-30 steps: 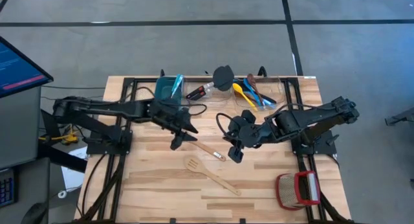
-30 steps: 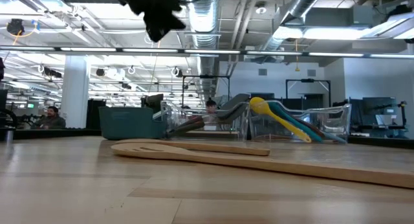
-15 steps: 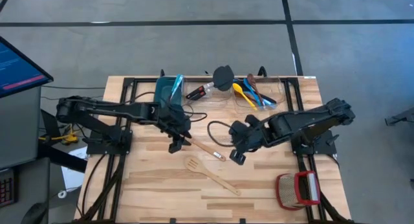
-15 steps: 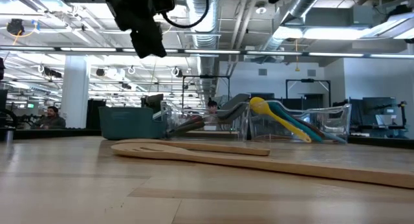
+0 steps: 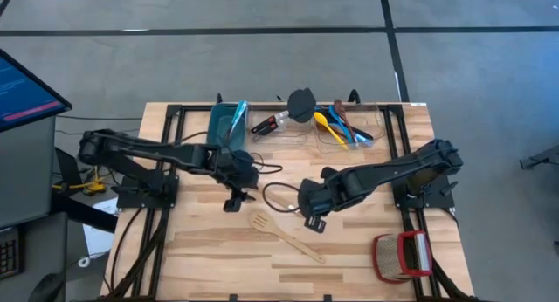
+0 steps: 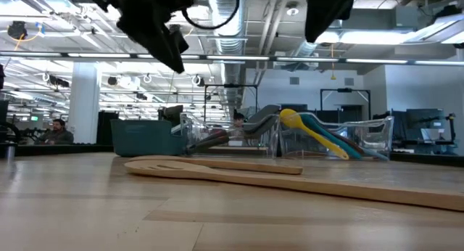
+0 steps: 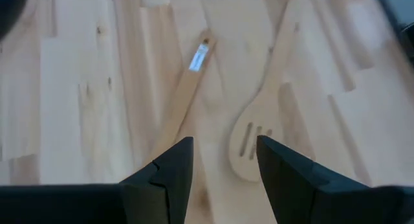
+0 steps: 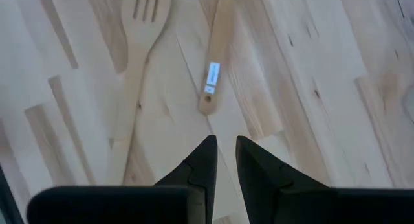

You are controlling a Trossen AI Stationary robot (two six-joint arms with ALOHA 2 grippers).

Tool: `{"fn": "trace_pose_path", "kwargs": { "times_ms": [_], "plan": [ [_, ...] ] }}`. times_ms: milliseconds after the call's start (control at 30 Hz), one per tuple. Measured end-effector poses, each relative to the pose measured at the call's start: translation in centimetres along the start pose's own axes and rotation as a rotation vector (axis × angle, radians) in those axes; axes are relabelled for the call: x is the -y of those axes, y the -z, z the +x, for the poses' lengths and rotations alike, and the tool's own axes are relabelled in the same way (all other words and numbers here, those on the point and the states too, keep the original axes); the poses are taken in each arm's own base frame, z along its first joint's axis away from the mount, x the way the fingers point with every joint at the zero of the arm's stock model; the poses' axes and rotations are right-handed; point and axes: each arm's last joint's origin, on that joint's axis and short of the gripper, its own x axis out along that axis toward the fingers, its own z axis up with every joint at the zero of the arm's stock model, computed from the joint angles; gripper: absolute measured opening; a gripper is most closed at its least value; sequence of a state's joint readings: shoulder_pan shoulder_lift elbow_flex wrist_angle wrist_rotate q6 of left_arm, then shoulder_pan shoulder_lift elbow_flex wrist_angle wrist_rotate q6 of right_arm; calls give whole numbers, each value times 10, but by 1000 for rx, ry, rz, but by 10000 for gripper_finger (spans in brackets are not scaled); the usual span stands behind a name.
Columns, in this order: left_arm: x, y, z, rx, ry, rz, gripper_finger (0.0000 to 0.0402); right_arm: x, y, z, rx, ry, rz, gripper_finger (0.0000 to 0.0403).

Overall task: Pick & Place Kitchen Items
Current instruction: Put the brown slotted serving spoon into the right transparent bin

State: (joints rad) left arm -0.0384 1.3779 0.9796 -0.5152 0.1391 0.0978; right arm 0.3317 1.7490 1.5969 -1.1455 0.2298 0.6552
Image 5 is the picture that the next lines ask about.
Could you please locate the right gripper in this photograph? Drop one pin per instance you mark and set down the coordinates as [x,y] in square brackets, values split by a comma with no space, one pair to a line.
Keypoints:
[321,197]

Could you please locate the clear plastic bin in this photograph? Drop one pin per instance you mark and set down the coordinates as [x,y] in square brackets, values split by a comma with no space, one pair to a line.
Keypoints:
[377,132]
[284,138]

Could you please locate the black cart leg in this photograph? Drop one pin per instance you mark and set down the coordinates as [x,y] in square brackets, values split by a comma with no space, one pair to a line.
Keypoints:
[78,212]

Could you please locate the teal plastic bin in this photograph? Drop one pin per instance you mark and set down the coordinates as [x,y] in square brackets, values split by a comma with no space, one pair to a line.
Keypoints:
[218,127]

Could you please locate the computer monitor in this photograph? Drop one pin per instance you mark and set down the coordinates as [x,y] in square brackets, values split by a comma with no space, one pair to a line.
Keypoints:
[22,97]

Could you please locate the yellow spoon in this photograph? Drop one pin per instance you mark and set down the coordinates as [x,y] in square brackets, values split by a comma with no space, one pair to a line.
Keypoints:
[320,118]

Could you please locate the black metal table frame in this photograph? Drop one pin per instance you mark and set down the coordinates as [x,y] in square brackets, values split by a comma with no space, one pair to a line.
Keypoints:
[196,107]

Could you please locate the grey cabinet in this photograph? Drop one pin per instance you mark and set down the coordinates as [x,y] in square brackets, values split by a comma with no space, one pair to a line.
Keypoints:
[26,171]

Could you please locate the brown wooden spoon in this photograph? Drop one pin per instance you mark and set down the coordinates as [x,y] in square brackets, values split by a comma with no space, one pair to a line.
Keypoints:
[339,105]

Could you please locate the black computer mouse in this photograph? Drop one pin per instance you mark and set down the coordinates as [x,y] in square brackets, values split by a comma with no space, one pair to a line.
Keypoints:
[46,289]

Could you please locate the black stand leg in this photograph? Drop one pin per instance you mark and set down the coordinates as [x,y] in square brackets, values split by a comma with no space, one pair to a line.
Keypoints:
[541,160]

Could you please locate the black keyboard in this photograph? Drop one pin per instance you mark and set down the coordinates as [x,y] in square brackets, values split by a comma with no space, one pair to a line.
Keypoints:
[11,254]

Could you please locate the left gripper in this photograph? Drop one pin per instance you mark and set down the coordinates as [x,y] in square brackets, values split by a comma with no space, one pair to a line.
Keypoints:
[238,169]

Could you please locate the white paper sheet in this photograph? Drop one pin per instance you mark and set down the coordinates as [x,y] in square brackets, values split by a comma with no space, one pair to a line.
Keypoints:
[98,241]

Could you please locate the black table clamp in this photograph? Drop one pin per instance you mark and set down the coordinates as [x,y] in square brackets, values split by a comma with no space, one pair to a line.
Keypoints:
[219,98]
[354,97]
[233,298]
[327,298]

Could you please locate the grey side desk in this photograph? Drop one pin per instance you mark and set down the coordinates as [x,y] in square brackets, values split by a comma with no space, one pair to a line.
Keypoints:
[43,249]

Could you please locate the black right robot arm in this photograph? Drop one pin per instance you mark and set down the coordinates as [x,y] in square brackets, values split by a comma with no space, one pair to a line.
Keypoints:
[393,166]

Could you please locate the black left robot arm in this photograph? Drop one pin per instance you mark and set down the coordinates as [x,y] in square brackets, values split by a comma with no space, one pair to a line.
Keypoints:
[144,149]

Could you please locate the black wide round turner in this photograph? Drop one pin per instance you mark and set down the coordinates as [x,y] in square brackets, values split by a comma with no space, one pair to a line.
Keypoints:
[308,99]

